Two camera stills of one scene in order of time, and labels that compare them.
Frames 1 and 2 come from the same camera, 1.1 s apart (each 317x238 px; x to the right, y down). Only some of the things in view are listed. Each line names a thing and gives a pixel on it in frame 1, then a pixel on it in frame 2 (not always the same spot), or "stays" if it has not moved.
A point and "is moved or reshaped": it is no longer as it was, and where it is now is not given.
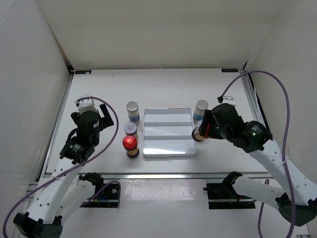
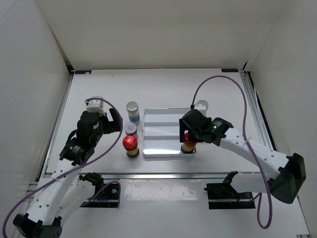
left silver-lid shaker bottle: (132, 110) stays
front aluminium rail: (159, 176) stays
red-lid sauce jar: (196, 136) is moved or reshaped
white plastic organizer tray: (168, 132) stays
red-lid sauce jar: (130, 143) stays
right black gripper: (207, 118) to (183, 127)
